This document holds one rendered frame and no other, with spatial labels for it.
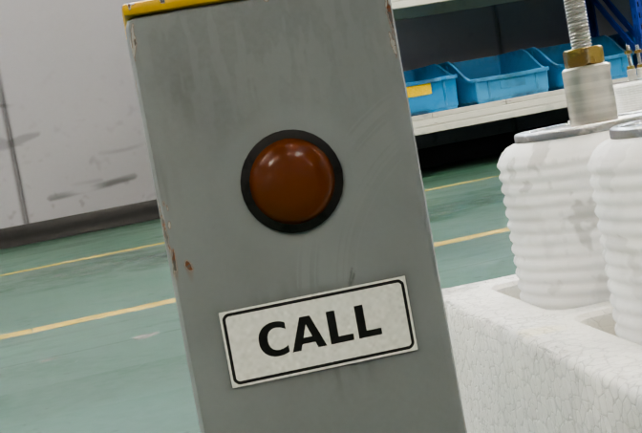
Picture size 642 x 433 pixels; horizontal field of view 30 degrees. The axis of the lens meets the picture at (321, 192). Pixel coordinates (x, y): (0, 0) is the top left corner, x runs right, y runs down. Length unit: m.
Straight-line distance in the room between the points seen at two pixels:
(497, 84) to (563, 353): 4.80
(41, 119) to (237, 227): 5.20
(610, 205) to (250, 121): 0.18
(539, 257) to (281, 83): 0.26
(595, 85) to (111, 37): 5.05
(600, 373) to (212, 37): 0.18
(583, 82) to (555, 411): 0.17
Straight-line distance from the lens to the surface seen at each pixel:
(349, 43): 0.32
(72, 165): 5.51
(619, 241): 0.45
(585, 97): 0.57
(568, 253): 0.54
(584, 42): 0.57
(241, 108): 0.31
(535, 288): 0.56
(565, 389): 0.44
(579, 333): 0.47
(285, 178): 0.31
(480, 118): 5.15
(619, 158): 0.44
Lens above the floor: 0.27
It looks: 3 degrees down
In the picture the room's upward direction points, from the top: 10 degrees counter-clockwise
